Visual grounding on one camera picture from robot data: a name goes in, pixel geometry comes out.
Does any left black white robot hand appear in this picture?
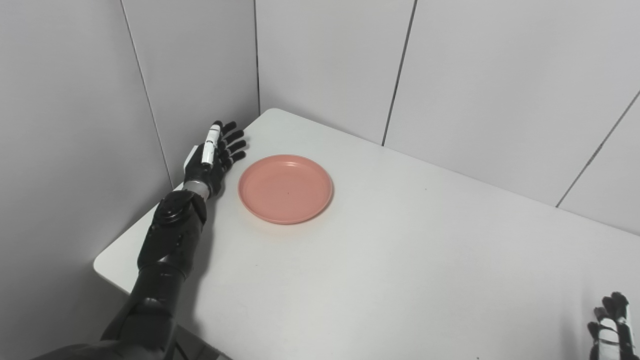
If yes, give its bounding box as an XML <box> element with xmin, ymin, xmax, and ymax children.
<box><xmin>183</xmin><ymin>120</ymin><xmax>248</xmax><ymax>199</ymax></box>

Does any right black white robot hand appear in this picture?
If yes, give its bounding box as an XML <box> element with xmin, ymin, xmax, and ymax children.
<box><xmin>587</xmin><ymin>291</ymin><xmax>637</xmax><ymax>360</ymax></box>

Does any pink round plate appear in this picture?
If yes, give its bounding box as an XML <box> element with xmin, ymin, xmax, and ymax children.
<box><xmin>238</xmin><ymin>154</ymin><xmax>334</xmax><ymax>225</ymax></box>

